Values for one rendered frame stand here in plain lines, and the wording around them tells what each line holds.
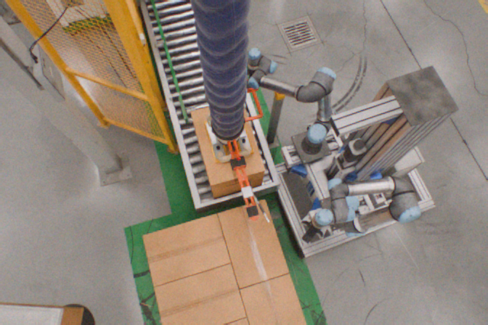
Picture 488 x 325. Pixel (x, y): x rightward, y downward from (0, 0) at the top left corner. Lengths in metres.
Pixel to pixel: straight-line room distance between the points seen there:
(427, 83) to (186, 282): 2.11
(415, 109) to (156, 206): 2.56
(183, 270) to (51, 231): 1.44
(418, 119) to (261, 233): 1.63
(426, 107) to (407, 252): 2.18
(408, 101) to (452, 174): 2.43
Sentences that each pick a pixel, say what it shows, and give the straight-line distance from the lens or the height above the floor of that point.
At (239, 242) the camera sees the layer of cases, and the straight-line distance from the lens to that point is 3.10.
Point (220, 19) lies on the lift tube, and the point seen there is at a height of 2.39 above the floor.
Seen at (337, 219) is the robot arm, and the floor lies 1.71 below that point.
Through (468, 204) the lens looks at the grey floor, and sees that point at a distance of 4.30.
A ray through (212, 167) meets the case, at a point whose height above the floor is 0.95.
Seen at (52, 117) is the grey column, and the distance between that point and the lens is 2.90.
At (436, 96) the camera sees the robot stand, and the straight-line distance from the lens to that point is 2.02.
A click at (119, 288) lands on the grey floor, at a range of 3.76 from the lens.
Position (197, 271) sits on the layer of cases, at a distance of 3.10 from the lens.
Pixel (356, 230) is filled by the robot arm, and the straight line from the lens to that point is 2.48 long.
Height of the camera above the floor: 3.62
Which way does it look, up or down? 71 degrees down
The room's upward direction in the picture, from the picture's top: 3 degrees clockwise
